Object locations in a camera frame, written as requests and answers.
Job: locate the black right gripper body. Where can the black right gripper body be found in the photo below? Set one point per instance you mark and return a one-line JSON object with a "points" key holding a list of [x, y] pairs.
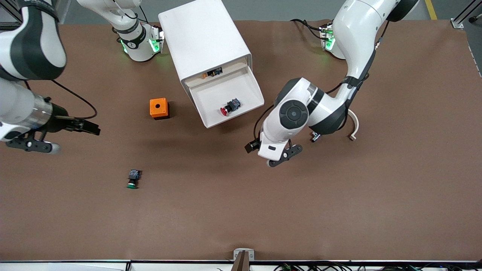
{"points": [[60, 122]]}

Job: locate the red push button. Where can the red push button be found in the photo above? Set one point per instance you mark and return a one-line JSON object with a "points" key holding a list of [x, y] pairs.
{"points": [[228, 109]]}

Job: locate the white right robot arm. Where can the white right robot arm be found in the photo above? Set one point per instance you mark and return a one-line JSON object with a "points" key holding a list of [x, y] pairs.
{"points": [[22, 49]]}

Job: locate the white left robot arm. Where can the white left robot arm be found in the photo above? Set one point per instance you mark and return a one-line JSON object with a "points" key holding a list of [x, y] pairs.
{"points": [[293, 113]]}

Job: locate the green push button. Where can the green push button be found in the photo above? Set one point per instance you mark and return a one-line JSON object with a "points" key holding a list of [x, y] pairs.
{"points": [[133, 179]]}

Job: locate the brown table cover mat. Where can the brown table cover mat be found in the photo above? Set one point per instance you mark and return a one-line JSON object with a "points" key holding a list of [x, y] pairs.
{"points": [[241, 195]]}

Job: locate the small silver metal connector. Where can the small silver metal connector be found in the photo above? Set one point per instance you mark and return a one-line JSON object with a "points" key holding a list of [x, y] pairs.
{"points": [[315, 137]]}

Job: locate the orange box with hole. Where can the orange box with hole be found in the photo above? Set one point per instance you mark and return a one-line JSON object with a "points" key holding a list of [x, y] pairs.
{"points": [[158, 108]]}

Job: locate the small blue orange component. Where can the small blue orange component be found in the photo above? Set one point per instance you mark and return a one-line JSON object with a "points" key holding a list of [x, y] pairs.
{"points": [[214, 72]]}

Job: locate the white curved bracket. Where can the white curved bracket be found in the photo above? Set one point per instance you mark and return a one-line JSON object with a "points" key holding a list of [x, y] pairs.
{"points": [[356, 126]]}

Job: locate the grey metal mount bracket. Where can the grey metal mount bracket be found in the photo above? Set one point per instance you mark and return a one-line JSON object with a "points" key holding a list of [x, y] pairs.
{"points": [[244, 253]]}

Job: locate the brown post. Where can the brown post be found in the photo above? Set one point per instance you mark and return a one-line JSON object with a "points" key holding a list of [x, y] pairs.
{"points": [[241, 265]]}

